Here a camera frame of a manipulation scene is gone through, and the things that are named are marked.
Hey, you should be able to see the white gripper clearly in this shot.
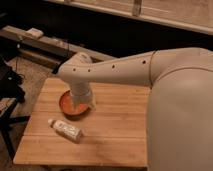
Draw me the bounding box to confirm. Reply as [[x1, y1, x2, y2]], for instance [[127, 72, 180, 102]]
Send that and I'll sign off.
[[69, 82, 96, 109]]

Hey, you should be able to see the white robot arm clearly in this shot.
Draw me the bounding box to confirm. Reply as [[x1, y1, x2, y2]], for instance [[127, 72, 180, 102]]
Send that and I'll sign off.
[[58, 48, 213, 171]]

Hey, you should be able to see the orange ceramic bowl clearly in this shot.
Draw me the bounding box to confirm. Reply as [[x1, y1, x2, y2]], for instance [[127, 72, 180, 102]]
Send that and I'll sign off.
[[59, 91, 89, 116]]

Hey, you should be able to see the wooden table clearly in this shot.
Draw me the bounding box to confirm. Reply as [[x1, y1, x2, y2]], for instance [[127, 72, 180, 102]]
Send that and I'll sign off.
[[14, 78, 149, 168]]

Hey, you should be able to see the black stand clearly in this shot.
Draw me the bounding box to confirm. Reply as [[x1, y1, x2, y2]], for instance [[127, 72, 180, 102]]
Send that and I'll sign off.
[[0, 56, 29, 159]]

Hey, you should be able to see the small white box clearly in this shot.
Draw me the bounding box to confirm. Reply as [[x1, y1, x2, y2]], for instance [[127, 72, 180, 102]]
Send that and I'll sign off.
[[26, 28, 43, 38]]

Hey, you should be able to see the long wooden beam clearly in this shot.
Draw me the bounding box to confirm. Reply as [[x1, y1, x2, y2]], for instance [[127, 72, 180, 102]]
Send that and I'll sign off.
[[0, 25, 113, 61]]

